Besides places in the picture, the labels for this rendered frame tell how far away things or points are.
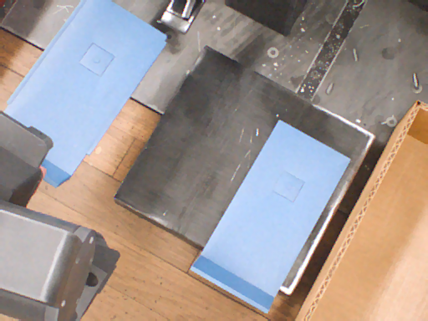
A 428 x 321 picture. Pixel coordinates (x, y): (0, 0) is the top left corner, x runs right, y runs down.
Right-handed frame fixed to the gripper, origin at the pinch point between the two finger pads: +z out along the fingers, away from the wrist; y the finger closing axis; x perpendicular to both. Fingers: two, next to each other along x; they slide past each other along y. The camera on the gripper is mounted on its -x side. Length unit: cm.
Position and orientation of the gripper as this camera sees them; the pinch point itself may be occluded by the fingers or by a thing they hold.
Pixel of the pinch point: (19, 155)
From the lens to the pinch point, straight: 64.0
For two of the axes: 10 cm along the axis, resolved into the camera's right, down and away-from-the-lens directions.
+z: 1.3, -2.1, 9.7
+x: -8.5, -5.3, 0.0
